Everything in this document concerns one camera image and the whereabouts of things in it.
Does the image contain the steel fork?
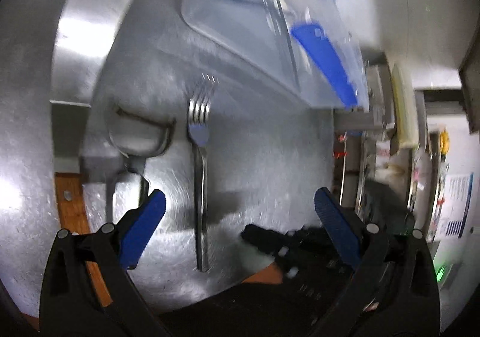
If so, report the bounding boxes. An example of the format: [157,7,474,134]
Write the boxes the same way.
[187,74,216,273]

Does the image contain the clear plastic bin blue handles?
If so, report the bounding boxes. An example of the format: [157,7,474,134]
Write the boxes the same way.
[181,0,369,110]

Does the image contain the yellowish cutting board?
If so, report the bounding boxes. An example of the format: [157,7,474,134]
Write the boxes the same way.
[391,64,419,149]

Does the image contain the steel spoon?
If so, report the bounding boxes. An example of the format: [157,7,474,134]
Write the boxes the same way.
[105,103,176,222]

